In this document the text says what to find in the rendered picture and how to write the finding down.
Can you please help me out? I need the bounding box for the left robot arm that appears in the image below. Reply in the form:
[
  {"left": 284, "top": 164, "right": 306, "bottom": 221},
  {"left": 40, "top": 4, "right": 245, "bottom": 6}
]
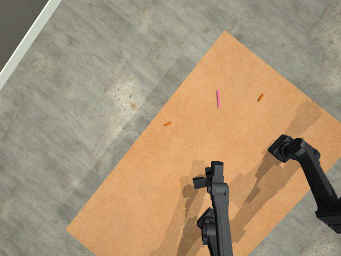
[{"left": 192, "top": 161, "right": 233, "bottom": 256}]

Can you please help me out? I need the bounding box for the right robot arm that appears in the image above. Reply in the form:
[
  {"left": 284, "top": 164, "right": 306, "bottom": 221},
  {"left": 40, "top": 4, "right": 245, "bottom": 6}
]
[{"left": 271, "top": 136, "right": 341, "bottom": 234}]

